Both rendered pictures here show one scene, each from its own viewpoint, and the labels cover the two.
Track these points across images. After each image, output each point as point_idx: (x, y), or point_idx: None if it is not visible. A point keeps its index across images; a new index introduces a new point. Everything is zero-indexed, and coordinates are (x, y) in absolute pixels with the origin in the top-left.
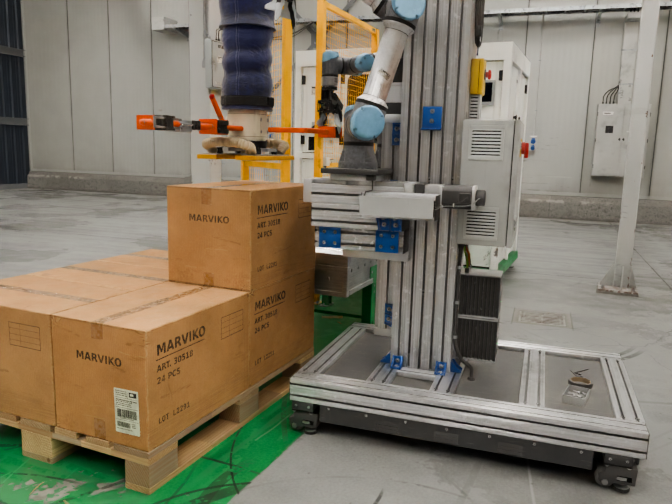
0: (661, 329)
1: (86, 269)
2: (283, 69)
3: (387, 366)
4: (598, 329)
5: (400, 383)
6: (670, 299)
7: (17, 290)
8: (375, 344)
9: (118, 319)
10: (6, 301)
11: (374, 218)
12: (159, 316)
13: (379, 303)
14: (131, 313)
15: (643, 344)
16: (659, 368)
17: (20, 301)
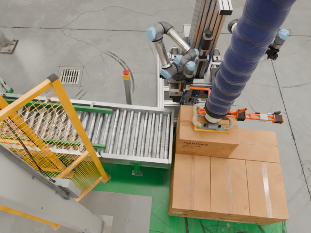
0: (74, 41)
1: (229, 199)
2: (78, 122)
3: (198, 103)
4: (81, 59)
5: (205, 100)
6: (20, 30)
7: (269, 195)
8: (176, 112)
9: (272, 143)
10: (280, 186)
11: None
12: (263, 135)
13: (195, 98)
14: (266, 144)
15: (97, 49)
16: (122, 49)
17: (277, 182)
